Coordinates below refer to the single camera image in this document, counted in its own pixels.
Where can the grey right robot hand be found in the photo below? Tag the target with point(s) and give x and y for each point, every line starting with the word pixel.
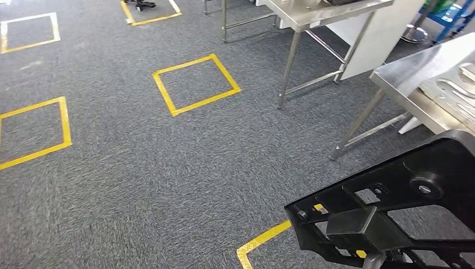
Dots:
pixel 374 261

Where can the blue metal shelf rack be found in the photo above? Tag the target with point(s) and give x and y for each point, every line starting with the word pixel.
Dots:
pixel 449 26

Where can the yellow floor tape square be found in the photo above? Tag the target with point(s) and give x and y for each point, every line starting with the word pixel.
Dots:
pixel 263 237
pixel 163 93
pixel 127 12
pixel 3 37
pixel 66 122

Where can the machined aluminium plate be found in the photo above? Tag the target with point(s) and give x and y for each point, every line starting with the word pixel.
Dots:
pixel 452 96

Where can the stainless steel table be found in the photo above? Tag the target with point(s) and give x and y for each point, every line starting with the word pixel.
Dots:
pixel 297 15
pixel 224 22
pixel 408 74

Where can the white cabinet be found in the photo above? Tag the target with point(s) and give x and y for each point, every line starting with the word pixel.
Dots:
pixel 386 37

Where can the green plastic crate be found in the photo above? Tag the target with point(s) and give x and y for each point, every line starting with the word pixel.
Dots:
pixel 445 5

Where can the black floor stand base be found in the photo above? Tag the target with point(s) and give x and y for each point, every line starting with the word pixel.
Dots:
pixel 143 4

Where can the chrome stanchion post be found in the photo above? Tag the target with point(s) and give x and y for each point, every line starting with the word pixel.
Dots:
pixel 415 35

